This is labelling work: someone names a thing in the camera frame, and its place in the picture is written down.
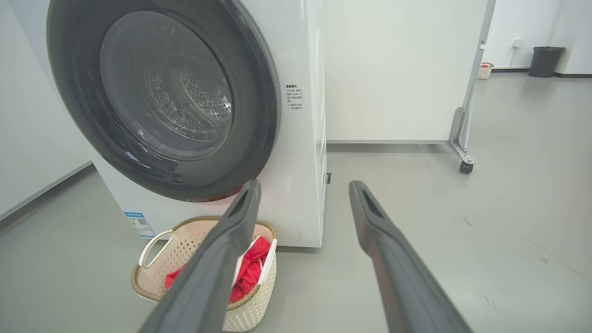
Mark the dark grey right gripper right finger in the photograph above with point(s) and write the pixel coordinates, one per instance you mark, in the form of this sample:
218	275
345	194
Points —
402	277

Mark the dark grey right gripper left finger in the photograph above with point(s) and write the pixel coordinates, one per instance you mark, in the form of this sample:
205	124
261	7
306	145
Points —
212	277

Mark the red basketball jersey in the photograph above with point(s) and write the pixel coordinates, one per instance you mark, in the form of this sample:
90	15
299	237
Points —
252	268

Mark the round black glass washer door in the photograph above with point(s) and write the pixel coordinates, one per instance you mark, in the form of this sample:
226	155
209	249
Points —
83	115

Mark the cream perforated laundry basket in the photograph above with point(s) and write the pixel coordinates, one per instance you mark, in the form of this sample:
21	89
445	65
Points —
252	310

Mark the white front-load washing machine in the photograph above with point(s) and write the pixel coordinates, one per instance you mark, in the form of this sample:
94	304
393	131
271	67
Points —
296	162

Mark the stainless steel washing machine drum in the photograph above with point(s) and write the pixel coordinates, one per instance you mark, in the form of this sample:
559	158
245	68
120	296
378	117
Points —
194	106

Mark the small cream basket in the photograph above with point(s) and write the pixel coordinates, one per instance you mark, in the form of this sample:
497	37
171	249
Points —
485	72

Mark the blue energy label sticker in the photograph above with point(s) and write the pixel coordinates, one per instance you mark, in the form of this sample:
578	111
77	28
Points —
138	224

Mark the white partition panel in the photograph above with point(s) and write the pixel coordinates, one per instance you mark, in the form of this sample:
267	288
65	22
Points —
393	69

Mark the black trash bin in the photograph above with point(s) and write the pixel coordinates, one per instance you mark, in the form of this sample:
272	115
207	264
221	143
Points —
545	62

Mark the metal bracket leg with caster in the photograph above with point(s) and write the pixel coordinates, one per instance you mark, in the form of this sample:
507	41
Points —
460	138

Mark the white wall socket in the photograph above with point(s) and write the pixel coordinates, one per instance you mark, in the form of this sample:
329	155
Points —
517	42

